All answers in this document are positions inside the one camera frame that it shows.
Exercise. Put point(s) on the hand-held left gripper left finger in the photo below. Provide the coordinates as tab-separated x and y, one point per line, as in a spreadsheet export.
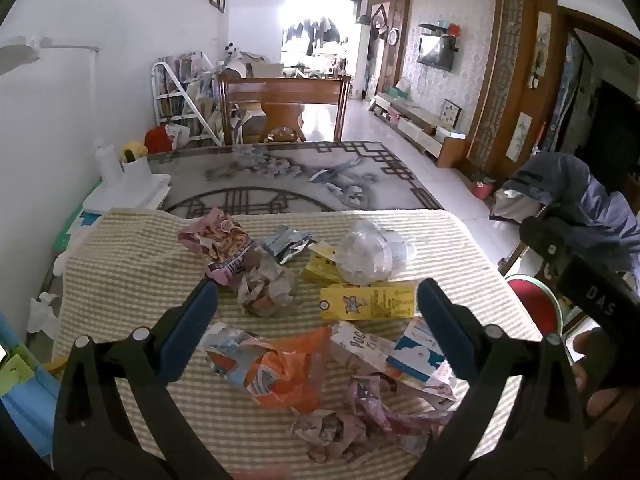
192	325

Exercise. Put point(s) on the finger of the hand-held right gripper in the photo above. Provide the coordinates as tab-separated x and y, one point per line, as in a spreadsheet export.
540	237

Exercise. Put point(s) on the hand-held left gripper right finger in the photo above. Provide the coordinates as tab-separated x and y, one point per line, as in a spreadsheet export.
445	325

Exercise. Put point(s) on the blue and white carton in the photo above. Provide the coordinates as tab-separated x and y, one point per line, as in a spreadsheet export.
417	355

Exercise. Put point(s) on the colourful wrapper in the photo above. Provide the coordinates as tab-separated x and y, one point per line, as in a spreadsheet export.
227	352

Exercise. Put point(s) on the red bin with green rim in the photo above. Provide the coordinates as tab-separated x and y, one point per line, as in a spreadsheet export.
535	305

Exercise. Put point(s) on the yellow card box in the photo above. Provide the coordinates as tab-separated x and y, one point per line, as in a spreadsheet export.
370	302

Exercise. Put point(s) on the paper ball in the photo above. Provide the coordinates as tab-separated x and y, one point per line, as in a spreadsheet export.
265	290

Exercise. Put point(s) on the pink snack wrapper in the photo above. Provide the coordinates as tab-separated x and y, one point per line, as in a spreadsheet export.
220	240

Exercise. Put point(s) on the white printed carton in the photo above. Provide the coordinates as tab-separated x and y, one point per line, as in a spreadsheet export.
357	347

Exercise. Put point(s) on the pink patterned wrapper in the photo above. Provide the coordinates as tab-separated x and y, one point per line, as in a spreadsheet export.
375	400

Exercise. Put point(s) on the clear plastic bag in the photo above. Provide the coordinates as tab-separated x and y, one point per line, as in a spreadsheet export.
370	255

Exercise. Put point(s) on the orange plastic bag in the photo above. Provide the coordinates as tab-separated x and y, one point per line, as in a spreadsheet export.
285	375

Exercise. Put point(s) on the silver blue foil wrapper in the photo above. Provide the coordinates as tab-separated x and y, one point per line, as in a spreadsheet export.
287	245

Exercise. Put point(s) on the small yellow box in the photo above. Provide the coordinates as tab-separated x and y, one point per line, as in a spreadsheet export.
317	267

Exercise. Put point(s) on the printed paper wad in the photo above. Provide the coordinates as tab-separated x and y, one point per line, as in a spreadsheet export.
325	432

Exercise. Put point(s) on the person's right hand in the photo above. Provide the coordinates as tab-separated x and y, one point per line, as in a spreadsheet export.
602	402

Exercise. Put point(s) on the wooden dining chair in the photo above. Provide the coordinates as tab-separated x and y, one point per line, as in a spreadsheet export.
285	92
515	255

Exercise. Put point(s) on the grey blue jacket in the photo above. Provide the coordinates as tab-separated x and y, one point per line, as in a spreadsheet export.
575	195

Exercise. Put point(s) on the small red bucket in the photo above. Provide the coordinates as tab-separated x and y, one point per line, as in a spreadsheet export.
483	189

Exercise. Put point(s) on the beige striped table cloth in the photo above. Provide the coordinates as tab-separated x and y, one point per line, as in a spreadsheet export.
125	270

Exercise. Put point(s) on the white tissue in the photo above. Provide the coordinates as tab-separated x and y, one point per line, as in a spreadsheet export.
42	312

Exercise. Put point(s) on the small framed picture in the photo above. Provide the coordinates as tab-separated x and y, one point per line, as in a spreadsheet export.
450	112

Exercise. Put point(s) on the wooden television cabinet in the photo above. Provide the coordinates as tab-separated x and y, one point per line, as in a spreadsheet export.
425	130

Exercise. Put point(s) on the yellow toy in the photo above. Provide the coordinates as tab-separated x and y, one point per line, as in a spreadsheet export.
135	150

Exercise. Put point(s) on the grey patterned dining table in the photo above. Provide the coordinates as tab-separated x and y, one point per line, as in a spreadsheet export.
300	175

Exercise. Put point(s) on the blue green plastic toy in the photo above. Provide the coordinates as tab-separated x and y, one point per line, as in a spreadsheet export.
25	405

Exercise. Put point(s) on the red bag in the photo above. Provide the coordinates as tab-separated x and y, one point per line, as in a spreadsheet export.
157	140

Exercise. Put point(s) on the cardboard box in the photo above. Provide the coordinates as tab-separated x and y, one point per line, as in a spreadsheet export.
262	67

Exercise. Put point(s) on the hanging clothes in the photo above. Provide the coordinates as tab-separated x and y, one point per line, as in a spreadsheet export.
315	32

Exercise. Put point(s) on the white desk lamp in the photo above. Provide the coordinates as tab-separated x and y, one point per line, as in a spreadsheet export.
20	52

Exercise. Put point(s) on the hanging wall scroll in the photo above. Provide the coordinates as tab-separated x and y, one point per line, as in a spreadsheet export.
542	45
520	135

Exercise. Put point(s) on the wall television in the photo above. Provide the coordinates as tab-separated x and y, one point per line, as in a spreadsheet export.
437	52

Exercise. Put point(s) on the round wall clock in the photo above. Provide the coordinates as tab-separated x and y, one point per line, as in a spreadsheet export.
393	35

